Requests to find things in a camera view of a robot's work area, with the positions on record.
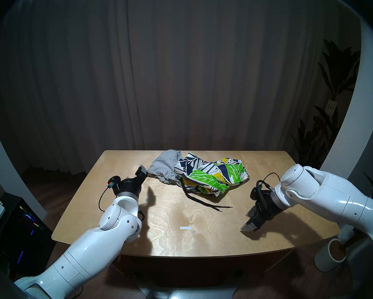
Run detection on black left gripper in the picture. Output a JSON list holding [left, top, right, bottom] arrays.
[[116, 165, 148, 198]]

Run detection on white robot torso base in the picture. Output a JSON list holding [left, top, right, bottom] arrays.
[[137, 284, 240, 299]]

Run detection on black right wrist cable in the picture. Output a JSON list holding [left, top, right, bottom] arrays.
[[256, 172, 281, 215]]

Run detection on floral print shorts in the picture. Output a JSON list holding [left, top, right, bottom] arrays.
[[173, 152, 250, 212]]

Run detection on black computer tower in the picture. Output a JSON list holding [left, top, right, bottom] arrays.
[[0, 192, 57, 277]]

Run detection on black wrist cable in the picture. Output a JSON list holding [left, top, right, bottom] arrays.
[[99, 176, 122, 212], [256, 172, 281, 215]]

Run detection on tall dark leafy plant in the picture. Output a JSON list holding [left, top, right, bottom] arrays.
[[292, 39, 361, 169]]

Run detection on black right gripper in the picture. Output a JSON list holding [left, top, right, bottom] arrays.
[[240, 183, 284, 232]]

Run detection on grey shorts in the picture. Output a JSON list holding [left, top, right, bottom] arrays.
[[147, 149, 184, 185]]

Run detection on white cylindrical plant pot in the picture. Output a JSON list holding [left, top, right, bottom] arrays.
[[314, 238, 347, 272]]

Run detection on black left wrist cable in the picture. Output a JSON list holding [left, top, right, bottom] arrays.
[[99, 176, 122, 212]]

